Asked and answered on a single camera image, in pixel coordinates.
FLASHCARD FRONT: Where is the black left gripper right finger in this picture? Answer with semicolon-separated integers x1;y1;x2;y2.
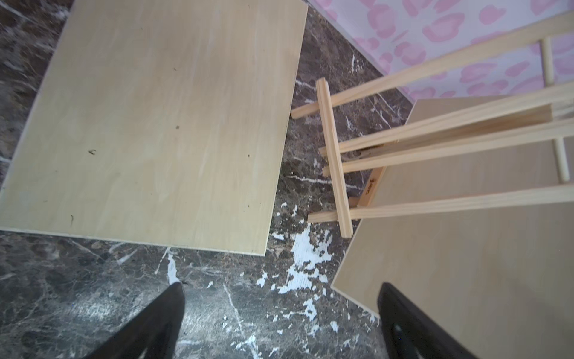
378;282;475;358

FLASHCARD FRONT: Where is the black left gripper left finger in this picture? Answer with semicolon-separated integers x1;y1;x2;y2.
87;282;185;358

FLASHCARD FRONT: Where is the small wooden easel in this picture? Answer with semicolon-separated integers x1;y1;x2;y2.
291;12;573;239

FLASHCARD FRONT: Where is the light plywood board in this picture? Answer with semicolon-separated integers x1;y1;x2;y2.
1;1;308;256

